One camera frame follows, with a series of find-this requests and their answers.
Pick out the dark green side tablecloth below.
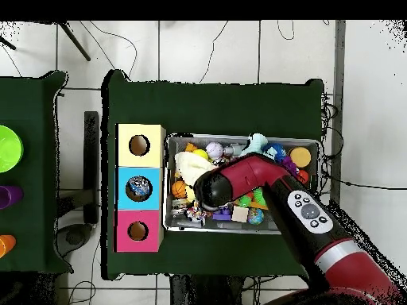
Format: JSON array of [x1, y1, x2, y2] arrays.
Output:
[[0, 70, 75, 276]]

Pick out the black tripod leg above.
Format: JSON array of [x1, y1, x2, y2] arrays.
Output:
[[57, 21, 92, 62]]

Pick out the clear plastic bottle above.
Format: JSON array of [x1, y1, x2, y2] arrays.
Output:
[[127, 176, 152, 197]]

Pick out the orange plastic cup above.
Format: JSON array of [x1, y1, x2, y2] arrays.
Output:
[[0, 234, 17, 259]]

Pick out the bright green bowl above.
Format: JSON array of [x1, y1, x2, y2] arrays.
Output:
[[0, 124, 25, 174]]

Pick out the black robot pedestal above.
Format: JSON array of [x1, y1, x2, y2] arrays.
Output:
[[169, 274, 244, 305]]

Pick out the silver mesh bin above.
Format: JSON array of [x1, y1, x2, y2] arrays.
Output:
[[162, 134, 321, 237]]

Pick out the orange toy basketball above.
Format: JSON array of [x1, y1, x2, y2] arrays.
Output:
[[171, 180, 188, 200]]

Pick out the wooden box with three holes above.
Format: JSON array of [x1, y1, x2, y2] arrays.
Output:
[[114, 123, 166, 253]]

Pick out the mint waffle cloth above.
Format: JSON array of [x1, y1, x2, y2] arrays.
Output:
[[239, 133, 277, 160]]

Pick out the cream waffle cloth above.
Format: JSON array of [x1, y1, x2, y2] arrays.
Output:
[[173, 151, 219, 187]]

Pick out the white toy baseball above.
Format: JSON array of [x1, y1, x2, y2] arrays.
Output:
[[205, 141, 224, 160]]

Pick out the purple plastic cup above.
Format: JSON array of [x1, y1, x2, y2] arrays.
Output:
[[0, 185, 24, 210]]

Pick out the purple spiky rubber toy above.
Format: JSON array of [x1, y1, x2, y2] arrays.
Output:
[[281, 156, 300, 177]]

